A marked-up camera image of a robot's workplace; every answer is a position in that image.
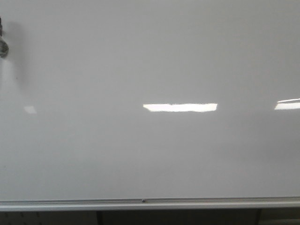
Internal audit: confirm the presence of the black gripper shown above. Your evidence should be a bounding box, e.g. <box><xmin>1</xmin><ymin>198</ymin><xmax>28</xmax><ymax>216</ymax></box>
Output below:
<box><xmin>0</xmin><ymin>18</ymin><xmax>9</xmax><ymax>58</ymax></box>

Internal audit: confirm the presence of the white whiteboard with aluminium frame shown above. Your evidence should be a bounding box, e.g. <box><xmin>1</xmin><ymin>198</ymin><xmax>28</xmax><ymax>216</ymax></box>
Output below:
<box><xmin>0</xmin><ymin>0</ymin><xmax>300</xmax><ymax>211</ymax></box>

